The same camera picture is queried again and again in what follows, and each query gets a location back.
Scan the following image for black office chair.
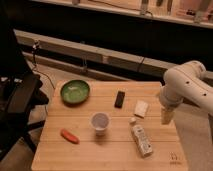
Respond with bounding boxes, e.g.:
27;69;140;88
0;9;49;162

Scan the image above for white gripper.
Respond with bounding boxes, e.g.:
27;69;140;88
159;87;183;125

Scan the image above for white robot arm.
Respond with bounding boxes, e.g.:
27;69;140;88
159;61;213;124

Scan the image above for green ceramic bowl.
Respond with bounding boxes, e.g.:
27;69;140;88
60;80;90;104

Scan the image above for black hanging cable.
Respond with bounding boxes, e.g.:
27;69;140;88
31;39;57;91

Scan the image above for white sponge block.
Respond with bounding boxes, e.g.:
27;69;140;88
134;101;149;118

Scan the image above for orange carrot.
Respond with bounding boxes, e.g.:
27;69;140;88
60;129;79;144

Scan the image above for black rectangular block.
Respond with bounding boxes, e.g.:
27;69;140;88
114;91;125;108

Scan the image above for wooden table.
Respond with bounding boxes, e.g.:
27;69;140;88
32;81;188;171

